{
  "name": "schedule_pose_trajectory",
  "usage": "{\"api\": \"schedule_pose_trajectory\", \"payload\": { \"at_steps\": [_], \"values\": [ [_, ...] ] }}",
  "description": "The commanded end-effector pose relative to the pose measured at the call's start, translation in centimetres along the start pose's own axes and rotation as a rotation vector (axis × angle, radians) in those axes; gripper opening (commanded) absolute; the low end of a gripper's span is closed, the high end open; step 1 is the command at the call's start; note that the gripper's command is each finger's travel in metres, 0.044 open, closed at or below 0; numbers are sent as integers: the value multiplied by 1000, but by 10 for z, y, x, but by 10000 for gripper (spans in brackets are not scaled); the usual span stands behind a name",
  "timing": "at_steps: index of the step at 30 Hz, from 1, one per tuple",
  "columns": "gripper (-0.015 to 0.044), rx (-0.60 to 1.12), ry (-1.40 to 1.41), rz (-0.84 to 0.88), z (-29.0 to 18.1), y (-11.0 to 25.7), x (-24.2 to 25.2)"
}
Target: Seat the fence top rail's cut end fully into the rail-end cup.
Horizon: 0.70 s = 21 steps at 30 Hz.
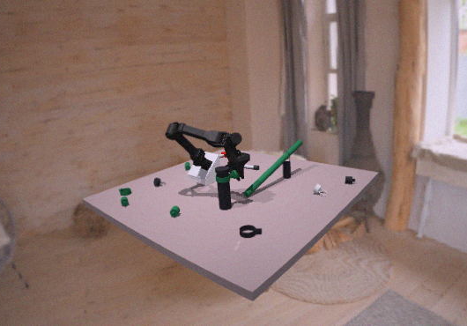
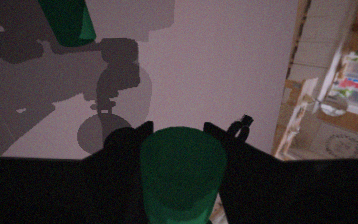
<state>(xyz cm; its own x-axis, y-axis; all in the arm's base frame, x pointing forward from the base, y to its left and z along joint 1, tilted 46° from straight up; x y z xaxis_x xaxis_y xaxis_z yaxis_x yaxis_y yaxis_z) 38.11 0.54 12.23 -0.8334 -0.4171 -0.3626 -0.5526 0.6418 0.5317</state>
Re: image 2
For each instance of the black ring with small tab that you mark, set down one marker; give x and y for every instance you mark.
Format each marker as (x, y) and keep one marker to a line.
(244, 126)

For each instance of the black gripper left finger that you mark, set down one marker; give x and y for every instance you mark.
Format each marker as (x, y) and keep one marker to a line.
(106, 186)

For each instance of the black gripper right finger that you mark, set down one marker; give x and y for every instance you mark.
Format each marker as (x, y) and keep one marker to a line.
(258, 188)

